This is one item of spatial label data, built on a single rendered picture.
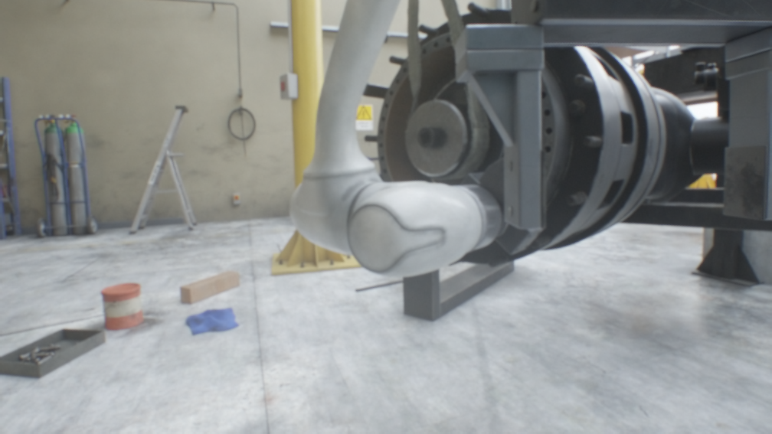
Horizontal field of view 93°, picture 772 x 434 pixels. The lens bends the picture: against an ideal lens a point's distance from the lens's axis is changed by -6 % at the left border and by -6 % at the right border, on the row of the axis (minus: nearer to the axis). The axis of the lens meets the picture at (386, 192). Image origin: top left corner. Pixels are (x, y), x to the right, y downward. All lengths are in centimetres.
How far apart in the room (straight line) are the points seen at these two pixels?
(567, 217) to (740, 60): 50
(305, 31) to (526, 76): 321
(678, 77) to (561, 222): 275
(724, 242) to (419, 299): 207
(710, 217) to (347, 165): 143
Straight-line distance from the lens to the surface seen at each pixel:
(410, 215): 40
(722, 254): 330
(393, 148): 91
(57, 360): 219
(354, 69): 50
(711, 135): 208
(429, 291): 206
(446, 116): 72
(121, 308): 245
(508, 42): 21
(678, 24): 26
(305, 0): 348
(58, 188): 661
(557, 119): 69
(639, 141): 98
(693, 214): 174
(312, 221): 55
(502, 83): 22
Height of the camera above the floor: 80
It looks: 4 degrees down
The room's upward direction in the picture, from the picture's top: 2 degrees counter-clockwise
